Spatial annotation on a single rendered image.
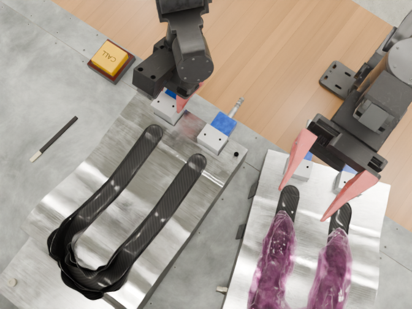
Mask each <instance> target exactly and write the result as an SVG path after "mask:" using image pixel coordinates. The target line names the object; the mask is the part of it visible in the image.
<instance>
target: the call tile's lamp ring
mask: <svg viewBox="0 0 412 309"><path fill-rule="evenodd" d="M107 41H109V42H110V43H112V44H114V45H115V46H116V47H118V48H120V49H121V50H122V51H124V52H126V53H127V54H128V56H130V57H129V59H128V60H127V61H126V62H125V63H124V64H123V66H122V67H121V69H120V70H119V71H118V72H117V73H116V74H115V76H114V77H111V76H110V75H109V74H107V73H105V72H104V71H102V70H101V69H99V68H98V67H96V66H95V65H93V64H92V60H91V59H90V60H89V62H88V63H87V64H88V65H89V66H91V67H92V68H94V69H96V70H97V71H98V72H100V73H101V74H103V75H104V76H106V77H107V78H109V79H111V80H112V81H113V82H114V81H115V79H116V78H117V77H118V76H119V75H120V73H121V72H122V71H123V69H124V68H125V67H126V66H127V65H128V63H129V62H130V61H131V59H133V57H134V55H132V54H130V53H129V52H128V51H126V50H124V49H123V48H121V47H120V46H118V45H117V44H115V43H113V42H112V41H111V40H109V39H107Z"/></svg>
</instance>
